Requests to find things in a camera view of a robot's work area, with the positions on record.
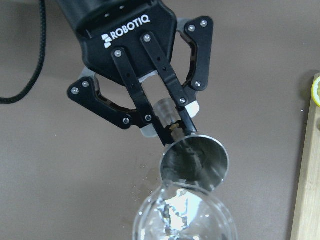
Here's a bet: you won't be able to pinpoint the wooden cutting board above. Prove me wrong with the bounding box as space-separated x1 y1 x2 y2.
290 72 320 240

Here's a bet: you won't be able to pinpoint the steel measuring jigger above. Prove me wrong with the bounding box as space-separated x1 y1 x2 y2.
154 98 230 192

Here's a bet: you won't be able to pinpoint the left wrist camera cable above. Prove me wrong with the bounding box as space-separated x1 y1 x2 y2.
0 0 48 105

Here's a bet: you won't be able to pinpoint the clear glass shaker cup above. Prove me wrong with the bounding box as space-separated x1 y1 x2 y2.
132 182 239 240

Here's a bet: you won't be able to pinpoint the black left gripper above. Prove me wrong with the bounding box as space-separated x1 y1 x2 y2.
57 0 214 132

